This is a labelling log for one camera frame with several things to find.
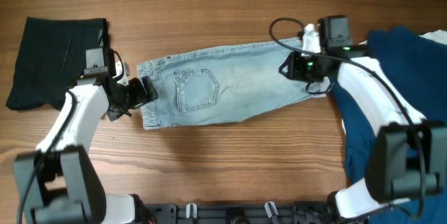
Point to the light blue denim shorts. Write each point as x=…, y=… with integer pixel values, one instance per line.
x=222, y=84

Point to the dark blue garment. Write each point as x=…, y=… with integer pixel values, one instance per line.
x=417, y=68

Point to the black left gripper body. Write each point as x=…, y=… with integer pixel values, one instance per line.
x=133, y=95

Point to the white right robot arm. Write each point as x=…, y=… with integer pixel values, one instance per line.
x=391, y=92

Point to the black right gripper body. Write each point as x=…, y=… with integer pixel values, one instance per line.
x=307, y=66

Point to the black folded garment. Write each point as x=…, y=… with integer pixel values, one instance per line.
x=51, y=57

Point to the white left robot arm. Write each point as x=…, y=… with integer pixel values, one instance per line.
x=57, y=182

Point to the white garment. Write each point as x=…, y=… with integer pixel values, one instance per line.
x=439, y=36

